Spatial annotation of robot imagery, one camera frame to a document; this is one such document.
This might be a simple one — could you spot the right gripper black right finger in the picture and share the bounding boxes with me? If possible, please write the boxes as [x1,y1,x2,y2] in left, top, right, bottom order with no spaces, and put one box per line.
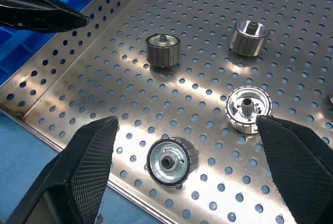
[255,115,333,224]

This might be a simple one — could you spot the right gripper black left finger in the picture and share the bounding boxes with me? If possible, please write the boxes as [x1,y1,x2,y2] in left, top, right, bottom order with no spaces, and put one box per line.
[6,115,119,224]

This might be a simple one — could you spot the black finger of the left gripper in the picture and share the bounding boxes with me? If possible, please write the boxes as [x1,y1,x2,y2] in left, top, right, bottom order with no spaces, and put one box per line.
[0,0,91,34]

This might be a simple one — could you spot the blue compartment bin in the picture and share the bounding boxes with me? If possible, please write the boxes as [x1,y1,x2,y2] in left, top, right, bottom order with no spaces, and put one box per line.
[0,0,138,87]

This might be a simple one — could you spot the perforated metal tray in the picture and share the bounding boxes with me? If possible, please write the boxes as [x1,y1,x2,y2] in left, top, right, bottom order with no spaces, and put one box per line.
[0,0,333,224]

